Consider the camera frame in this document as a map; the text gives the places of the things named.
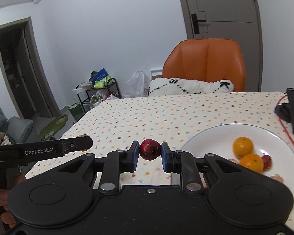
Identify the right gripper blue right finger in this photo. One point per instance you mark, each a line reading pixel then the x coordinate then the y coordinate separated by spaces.
pixel 183 164

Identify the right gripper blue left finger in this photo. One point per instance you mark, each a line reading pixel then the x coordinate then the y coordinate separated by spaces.
pixel 116 163

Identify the red plum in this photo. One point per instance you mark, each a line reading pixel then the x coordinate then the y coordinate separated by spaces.
pixel 267 162
pixel 150 149

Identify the orange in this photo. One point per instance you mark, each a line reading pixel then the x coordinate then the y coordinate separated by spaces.
pixel 242 146
pixel 253 162

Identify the person left hand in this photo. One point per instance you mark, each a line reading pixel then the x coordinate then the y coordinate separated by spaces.
pixel 15 176

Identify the grey sofa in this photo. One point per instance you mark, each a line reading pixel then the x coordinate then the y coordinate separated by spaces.
pixel 19 129

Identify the floral tablecloth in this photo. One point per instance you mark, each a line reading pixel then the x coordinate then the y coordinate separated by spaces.
pixel 115 124

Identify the white round plate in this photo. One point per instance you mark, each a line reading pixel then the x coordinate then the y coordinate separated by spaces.
pixel 219 140

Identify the brown kiwi fruit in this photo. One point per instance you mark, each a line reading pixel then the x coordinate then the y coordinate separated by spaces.
pixel 86 142

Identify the green floor mat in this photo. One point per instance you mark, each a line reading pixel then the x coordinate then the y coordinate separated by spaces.
pixel 53 127

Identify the green bin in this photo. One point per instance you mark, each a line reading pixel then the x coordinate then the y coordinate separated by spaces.
pixel 75 109

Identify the white fluffy cushion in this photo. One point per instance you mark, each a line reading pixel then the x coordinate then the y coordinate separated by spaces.
pixel 177 86

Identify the white plastic bag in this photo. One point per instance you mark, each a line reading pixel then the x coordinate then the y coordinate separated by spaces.
pixel 137 85

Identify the blue package on rack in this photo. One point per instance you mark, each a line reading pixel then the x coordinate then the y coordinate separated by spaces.
pixel 102 73

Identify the orange leather chair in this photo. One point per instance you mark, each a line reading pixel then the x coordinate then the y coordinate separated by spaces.
pixel 208 60

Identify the black round charger base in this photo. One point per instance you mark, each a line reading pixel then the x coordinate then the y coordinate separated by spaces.
pixel 283 112

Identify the dark doorway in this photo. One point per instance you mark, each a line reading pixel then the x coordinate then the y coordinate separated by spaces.
pixel 23 72

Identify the grey door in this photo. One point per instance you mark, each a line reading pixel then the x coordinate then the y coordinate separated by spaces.
pixel 231 19

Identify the black wire shelf rack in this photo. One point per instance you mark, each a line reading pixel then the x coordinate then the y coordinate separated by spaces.
pixel 90 95

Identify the black door handle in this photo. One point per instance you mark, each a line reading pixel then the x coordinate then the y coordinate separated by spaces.
pixel 195 23

